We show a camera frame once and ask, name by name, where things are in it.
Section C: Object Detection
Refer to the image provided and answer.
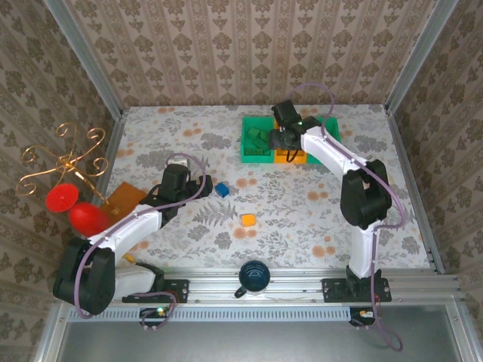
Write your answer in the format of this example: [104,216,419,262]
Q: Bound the green plastic bin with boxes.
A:
[304,116,340,164]
[240,115,275,164]

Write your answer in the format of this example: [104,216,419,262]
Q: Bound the brown wooden board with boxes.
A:
[100,182,149,227]

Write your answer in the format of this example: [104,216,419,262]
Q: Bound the red oval plastic toy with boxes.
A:
[69,202,110,238]

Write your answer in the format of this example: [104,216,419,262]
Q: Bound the dark blue mug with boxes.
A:
[233,259,272,299]

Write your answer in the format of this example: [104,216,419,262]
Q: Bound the red round plastic toy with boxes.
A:
[45,183,80,214]

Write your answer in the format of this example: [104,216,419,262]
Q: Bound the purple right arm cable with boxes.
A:
[290,82,407,352]

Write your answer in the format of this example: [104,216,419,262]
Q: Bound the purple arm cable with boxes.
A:
[75,152,209,333]
[290,82,407,352]

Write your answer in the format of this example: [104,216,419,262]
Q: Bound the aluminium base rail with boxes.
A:
[56,266,462,307]

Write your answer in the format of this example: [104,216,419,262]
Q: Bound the gold wire stand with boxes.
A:
[17,122,113,207]

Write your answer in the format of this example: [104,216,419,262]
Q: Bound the grey slotted cable duct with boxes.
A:
[69,305,350,322]

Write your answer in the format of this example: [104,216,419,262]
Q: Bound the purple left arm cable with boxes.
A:
[75,152,209,333]

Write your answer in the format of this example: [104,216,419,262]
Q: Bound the aluminium frame post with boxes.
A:
[43,0,125,116]
[385,0,460,113]

